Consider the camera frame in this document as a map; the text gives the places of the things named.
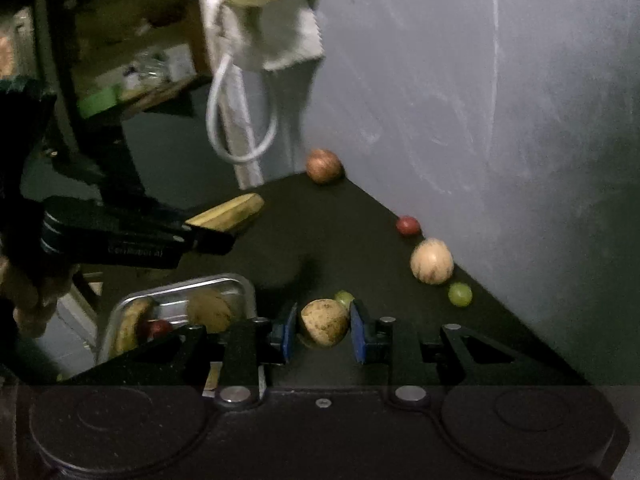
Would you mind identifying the person's left hand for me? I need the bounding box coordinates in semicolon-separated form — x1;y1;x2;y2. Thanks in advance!
0;256;75;338

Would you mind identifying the white hanging cloth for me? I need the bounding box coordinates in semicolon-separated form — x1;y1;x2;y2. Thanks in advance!
232;0;326;72

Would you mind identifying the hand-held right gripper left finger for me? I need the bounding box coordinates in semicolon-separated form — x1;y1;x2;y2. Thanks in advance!
69;302;300;406

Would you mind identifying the clear plastic bag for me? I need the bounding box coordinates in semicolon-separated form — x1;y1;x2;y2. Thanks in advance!
124;52;169;84

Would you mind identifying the striped pale melon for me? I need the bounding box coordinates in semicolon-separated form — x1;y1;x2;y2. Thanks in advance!
186;290;234;333
410;238;455;286

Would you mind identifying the small white box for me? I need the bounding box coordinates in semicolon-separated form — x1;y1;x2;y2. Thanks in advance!
167;44;194;82

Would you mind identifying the metal tray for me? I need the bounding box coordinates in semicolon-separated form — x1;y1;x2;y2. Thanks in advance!
95;273;259;377

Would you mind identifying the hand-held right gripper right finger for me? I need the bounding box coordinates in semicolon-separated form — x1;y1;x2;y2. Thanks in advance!
349;299;587;406

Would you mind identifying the brown longan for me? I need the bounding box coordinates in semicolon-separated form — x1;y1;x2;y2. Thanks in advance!
298;298;351;349

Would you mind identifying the short spotted banana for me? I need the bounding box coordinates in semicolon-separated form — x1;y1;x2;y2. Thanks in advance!
114;297;155;357

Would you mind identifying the long yellow banana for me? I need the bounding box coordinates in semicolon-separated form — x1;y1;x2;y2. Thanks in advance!
184;192;265;234

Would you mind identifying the green box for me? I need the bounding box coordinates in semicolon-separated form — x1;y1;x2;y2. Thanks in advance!
77;85;122;119

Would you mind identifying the white hose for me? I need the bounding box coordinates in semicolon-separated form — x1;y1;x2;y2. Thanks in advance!
206;52;279;164

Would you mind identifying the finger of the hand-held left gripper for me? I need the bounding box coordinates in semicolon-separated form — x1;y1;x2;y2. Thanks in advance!
100;194;237;257

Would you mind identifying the wooden scrap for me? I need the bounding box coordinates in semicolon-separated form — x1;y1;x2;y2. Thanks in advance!
202;362;224;392

